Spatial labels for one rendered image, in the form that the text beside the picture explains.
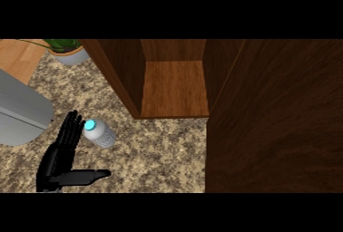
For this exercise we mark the grey rounded appliance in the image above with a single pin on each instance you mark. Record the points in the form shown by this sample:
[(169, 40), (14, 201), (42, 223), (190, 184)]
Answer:
[(20, 114)]

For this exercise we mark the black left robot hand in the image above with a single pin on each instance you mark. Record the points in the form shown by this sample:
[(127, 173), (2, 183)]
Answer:
[(60, 157)]

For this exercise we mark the brown wooden cabinet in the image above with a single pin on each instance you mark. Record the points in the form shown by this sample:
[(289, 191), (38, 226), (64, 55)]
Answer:
[(174, 87)]

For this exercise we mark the green plant in grey pot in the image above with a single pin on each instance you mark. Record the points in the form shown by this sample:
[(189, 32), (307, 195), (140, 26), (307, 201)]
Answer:
[(67, 51)]

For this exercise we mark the dark brown cabinet door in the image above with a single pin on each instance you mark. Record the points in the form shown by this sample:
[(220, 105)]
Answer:
[(277, 120)]

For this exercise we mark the clear water bottle, cyan cap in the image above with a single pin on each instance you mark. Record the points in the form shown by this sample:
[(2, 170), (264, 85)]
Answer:
[(103, 136)]

